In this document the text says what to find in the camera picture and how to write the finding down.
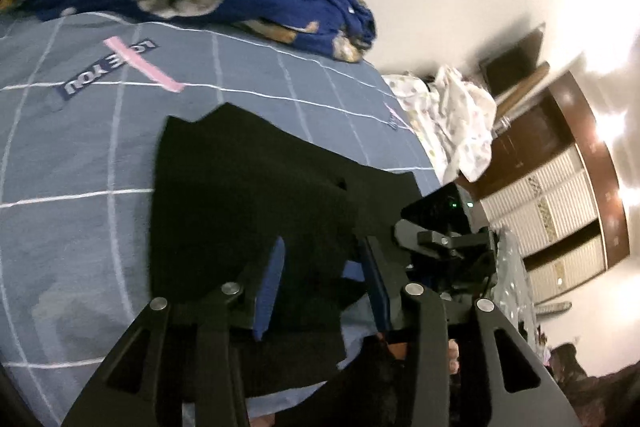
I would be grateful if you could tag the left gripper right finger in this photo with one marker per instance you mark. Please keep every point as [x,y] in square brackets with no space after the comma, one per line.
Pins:
[385,277]

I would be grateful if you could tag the brown wooden wardrobe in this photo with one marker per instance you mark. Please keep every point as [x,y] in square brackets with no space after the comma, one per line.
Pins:
[552,182]

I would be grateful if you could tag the dark wall picture frame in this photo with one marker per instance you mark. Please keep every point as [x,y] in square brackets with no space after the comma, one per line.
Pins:
[504,70]

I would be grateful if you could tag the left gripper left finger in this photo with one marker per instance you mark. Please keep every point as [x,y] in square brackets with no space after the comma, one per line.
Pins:
[260,282]

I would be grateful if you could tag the black pants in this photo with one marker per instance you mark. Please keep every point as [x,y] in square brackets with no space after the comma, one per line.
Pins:
[230,187]

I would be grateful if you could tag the person right hand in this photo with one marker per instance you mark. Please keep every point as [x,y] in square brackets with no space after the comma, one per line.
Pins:
[453,357]

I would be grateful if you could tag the blue grid bedsheet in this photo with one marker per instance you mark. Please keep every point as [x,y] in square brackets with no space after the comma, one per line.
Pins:
[83,101]

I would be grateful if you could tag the white dotted cloth pile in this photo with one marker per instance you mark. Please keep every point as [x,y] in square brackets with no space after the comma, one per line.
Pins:
[452,119]

